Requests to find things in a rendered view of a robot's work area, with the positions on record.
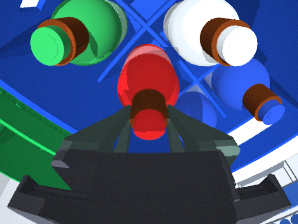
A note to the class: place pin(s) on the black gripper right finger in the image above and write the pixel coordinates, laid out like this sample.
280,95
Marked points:
198,136

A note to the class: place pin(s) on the blue crate with dividers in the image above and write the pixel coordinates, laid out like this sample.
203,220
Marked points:
75,97

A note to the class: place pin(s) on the green plastic crate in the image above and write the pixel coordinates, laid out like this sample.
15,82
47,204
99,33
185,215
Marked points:
27,128

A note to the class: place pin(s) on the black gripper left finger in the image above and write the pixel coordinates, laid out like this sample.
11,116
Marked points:
102,135

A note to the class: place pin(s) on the white bottle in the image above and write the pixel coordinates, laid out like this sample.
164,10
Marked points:
201,32

